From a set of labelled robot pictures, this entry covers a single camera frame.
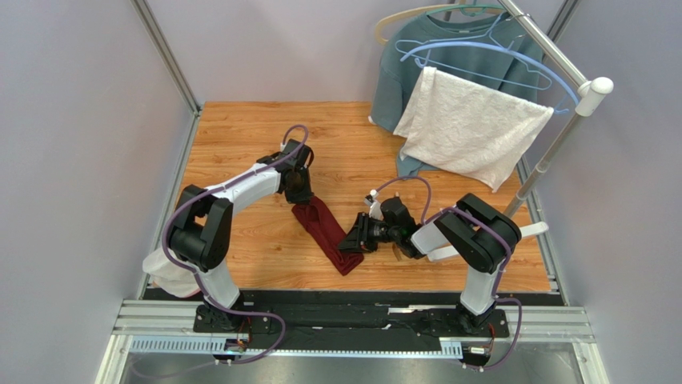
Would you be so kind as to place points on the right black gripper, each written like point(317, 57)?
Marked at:
point(363, 233)

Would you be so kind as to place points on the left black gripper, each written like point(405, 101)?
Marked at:
point(306, 194)

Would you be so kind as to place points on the dark red cloth napkin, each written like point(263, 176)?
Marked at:
point(317, 219)

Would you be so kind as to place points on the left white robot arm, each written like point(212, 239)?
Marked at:
point(197, 236)

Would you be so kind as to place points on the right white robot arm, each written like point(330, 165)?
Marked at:
point(482, 236)

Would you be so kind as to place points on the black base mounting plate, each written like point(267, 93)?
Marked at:
point(330, 320)

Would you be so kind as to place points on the white mesh bag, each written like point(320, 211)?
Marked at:
point(165, 275)

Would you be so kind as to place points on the white towel on hanger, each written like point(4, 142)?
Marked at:
point(465, 128)

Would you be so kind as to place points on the beige wooden hanger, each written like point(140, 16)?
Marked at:
point(384, 22)

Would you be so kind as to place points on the light blue clothes hanger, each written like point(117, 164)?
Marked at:
point(497, 53)

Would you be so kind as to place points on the teal sweatshirt on hanger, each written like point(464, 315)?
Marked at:
point(396, 82)

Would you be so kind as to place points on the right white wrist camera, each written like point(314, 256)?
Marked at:
point(374, 205)

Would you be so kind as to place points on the aluminium frame rail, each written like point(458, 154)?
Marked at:
point(153, 28)

